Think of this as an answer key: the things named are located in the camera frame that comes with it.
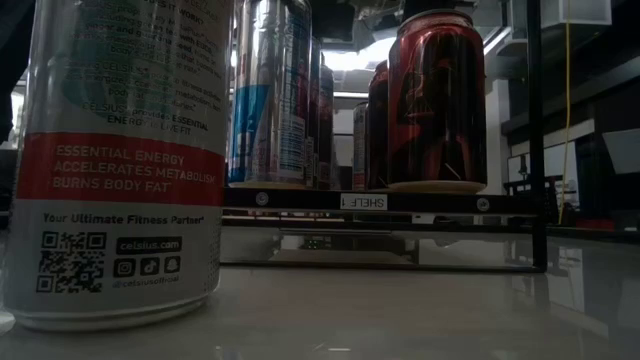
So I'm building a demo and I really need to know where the black monitor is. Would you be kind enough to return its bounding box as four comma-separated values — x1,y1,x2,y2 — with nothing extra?
335,165,355,192

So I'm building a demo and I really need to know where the white ceiling box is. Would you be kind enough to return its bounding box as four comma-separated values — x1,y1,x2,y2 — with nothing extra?
538,0,614,29

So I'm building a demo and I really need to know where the red Coca-Cola can black print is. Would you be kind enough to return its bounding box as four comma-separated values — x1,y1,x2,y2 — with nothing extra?
386,8,489,196

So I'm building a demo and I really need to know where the white Celsius can black lid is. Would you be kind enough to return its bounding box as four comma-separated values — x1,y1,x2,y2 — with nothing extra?
0,0,236,334
351,101,370,192

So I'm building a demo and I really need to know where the wooden tray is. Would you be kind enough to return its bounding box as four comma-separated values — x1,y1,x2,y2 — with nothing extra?
221,0,547,274

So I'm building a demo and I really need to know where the red Coca-Cola can white script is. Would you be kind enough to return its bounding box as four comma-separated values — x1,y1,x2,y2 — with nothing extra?
366,58,394,192

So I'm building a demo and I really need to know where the black aluminium table frame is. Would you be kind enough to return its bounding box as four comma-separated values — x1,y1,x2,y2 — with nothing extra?
544,225,640,245

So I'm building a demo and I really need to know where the red low object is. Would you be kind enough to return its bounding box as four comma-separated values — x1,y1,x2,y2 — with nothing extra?
573,216,618,232

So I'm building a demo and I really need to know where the blue silver Red Bull can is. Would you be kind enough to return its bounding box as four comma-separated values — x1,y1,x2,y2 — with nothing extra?
227,0,314,190
308,35,323,190

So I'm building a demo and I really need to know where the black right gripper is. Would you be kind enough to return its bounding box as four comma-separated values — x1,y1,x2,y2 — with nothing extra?
309,0,357,44

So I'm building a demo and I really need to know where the bright ceiling light panel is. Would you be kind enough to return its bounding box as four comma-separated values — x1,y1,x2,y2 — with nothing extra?
324,37,397,72

